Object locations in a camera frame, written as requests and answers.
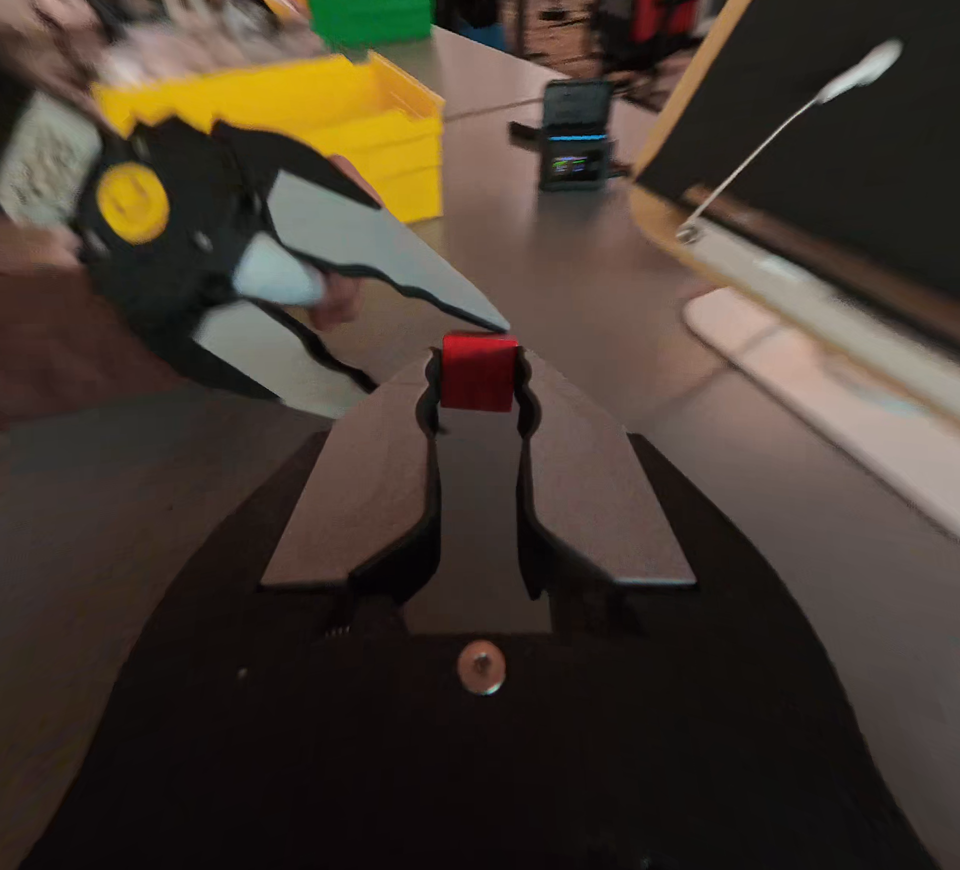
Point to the yellow plastic bin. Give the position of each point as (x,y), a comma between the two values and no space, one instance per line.
(375,127)

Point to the green plastic bin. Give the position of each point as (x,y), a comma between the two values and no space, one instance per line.
(375,15)

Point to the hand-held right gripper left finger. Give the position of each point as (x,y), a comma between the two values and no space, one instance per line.
(352,495)

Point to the pile of mixed small items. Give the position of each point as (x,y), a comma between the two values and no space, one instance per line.
(187,45)

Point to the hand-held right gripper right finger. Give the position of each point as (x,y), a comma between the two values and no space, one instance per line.
(600,495)

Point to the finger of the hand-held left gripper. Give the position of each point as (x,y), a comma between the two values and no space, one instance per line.
(262,352)
(352,232)

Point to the red cube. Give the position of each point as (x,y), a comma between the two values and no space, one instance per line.
(480,375)

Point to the black board with wooden frame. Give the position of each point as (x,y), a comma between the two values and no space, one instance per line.
(825,60)

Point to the small black screen device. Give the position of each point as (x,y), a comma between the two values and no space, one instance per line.
(574,105)

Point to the person's left hand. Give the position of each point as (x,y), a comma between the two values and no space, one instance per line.
(337,307)

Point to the person's brown clothing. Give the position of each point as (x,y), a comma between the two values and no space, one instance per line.
(60,360)

